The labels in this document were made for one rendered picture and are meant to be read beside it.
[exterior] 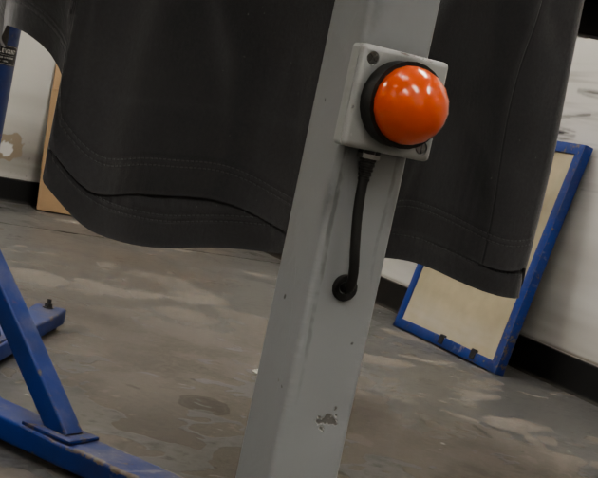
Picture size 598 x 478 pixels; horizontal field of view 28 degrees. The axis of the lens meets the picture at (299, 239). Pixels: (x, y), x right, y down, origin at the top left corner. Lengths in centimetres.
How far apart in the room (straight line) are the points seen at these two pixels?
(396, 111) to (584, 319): 315
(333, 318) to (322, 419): 5
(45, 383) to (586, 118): 226
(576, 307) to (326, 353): 313
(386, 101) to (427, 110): 2
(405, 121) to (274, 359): 14
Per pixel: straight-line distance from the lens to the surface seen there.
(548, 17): 100
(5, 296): 208
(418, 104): 55
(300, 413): 60
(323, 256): 59
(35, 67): 559
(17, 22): 92
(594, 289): 366
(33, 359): 203
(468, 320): 388
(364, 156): 58
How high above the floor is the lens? 63
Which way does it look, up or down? 6 degrees down
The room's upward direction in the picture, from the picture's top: 12 degrees clockwise
